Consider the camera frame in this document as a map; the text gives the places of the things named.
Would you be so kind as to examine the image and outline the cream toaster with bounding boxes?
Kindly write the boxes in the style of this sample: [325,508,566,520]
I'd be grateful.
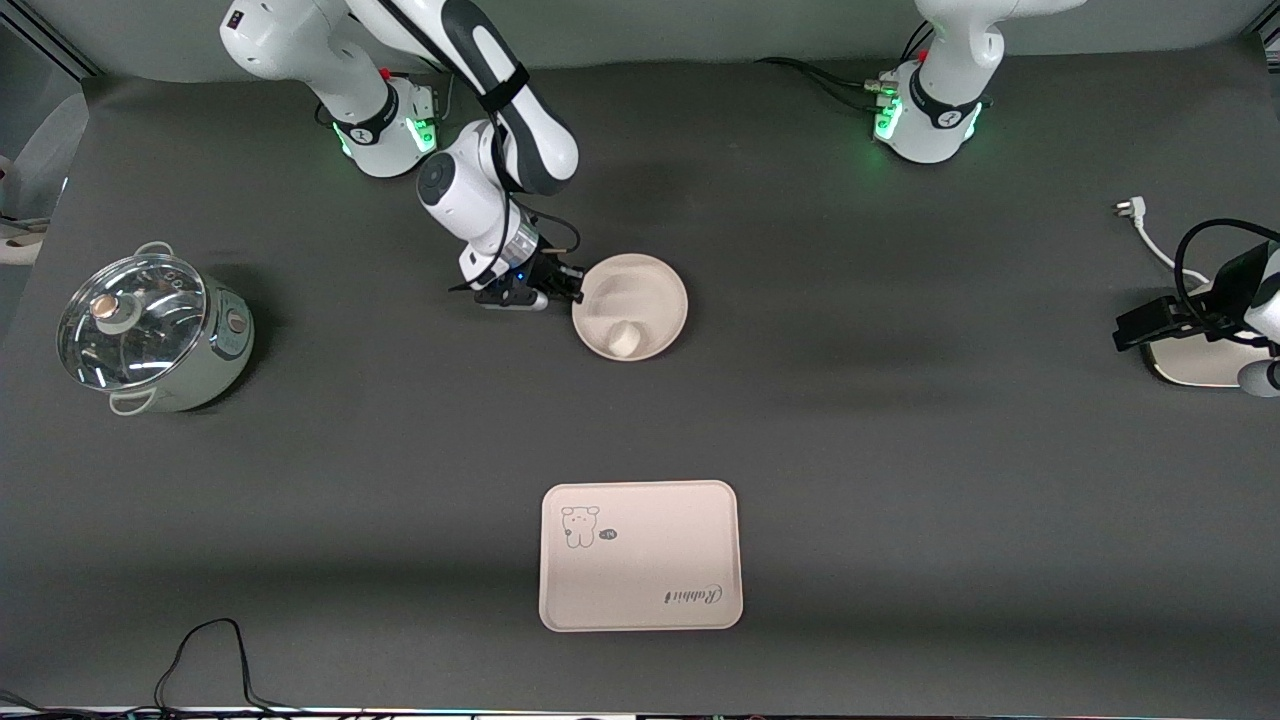
[1143,285,1280,389]

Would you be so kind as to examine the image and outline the black right arm base cables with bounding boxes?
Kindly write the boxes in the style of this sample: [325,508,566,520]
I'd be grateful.
[378,60,473,129]

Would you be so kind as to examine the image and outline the cream round plate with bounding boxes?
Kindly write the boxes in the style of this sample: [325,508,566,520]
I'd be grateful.
[571,253,689,363]

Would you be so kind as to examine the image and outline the cream tray with rabbit print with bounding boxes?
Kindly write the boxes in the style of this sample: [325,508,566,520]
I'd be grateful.
[539,480,744,633]

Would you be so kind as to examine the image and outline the black left arm base cables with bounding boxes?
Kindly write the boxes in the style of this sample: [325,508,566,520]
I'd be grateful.
[753,20,937,119]

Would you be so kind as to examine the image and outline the pale green electric pot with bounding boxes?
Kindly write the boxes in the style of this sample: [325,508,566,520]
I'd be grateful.
[57,241,256,417]

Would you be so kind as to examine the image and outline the white toaster power cable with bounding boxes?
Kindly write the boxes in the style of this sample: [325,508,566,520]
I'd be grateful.
[1113,197,1212,287]

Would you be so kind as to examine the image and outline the black arm base cables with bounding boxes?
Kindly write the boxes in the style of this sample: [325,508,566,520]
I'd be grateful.
[753,20,937,119]
[378,60,473,129]

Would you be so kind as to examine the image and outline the glass pot lid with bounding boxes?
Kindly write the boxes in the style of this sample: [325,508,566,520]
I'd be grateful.
[57,252,209,392]

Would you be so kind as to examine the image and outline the thin black table edge cable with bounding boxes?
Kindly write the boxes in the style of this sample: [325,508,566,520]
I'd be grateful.
[0,618,336,720]

